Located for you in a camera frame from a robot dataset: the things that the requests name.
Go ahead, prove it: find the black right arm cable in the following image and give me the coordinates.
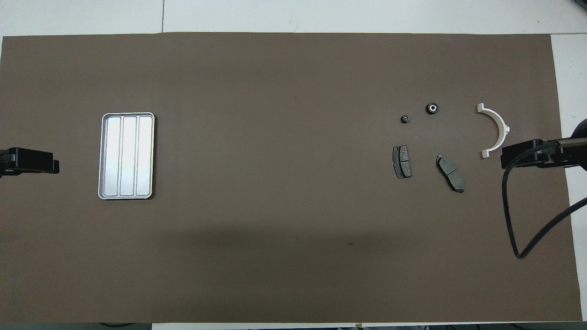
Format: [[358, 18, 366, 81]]
[[502, 137, 587, 260]]

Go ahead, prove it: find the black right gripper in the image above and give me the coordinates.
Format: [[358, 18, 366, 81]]
[[500, 140, 587, 170]]

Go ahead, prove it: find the silver metal tray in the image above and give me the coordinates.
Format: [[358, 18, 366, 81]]
[[97, 112, 155, 201]]

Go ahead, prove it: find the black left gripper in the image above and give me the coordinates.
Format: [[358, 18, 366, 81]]
[[0, 147, 61, 178]]

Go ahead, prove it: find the long dark brake pad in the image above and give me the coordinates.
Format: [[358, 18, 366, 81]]
[[436, 154, 465, 193]]

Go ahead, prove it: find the white semicircular plastic bracket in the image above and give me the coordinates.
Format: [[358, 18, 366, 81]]
[[476, 103, 510, 160]]

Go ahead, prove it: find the short dark brake pad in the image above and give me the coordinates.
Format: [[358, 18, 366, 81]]
[[393, 145, 412, 179]]

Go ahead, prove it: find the brown table mat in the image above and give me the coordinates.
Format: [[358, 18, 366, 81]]
[[0, 32, 583, 324]]

